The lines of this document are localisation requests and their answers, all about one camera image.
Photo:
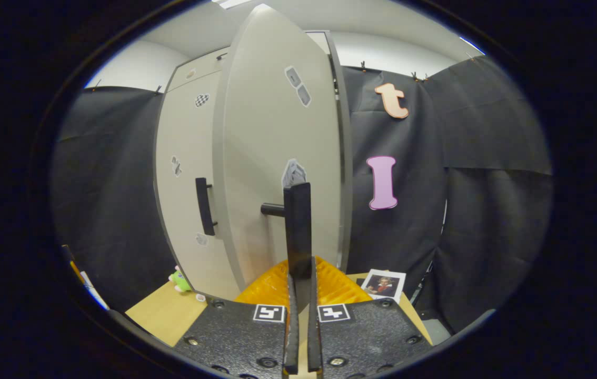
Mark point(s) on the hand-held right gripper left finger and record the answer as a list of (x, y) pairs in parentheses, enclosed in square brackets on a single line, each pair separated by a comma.
[(291, 337)]

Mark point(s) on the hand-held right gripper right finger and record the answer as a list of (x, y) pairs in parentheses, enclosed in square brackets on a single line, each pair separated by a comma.
[(312, 342)]

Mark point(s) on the grey double-door shoe cabinet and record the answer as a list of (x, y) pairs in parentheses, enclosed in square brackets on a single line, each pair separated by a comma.
[(347, 184)]

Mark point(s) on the grey shoe cabinet door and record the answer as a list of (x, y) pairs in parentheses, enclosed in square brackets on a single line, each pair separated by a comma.
[(182, 131), (261, 131)]

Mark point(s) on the stack of magazines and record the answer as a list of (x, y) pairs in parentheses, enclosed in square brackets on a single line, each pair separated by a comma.
[(382, 287)]

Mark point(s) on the pink green plush toy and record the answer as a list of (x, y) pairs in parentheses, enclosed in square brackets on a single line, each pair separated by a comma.
[(180, 283)]

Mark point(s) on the black backdrop cloth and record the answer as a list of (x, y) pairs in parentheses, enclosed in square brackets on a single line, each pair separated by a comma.
[(109, 184), (488, 210)]

